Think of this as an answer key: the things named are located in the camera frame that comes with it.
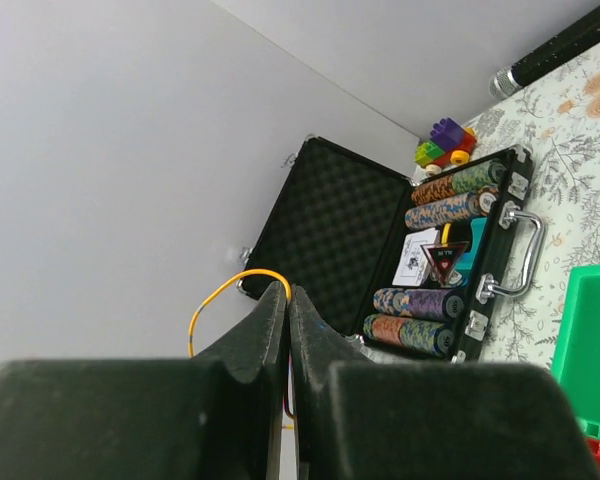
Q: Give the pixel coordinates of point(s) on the black cylindrical flashlight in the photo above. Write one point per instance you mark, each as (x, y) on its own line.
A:
(552, 54)

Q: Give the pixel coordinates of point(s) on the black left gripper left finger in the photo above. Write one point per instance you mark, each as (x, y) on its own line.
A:
(217, 415)

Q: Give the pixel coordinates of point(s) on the black poker chip case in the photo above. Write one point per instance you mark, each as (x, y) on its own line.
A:
(336, 226)

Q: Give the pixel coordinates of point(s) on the white card deck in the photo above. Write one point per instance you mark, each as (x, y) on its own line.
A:
(413, 267)

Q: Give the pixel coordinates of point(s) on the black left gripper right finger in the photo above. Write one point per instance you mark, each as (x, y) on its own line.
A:
(357, 419)

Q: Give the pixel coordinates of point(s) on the teal plastic piece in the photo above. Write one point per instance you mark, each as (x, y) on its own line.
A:
(471, 232)

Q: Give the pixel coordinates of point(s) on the green plastic bin right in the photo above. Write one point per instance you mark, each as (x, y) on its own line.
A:
(576, 363)

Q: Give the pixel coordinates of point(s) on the colourful toy block train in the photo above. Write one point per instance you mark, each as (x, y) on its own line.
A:
(449, 145)

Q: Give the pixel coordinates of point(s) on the floral table mat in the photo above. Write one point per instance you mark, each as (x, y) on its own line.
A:
(557, 119)

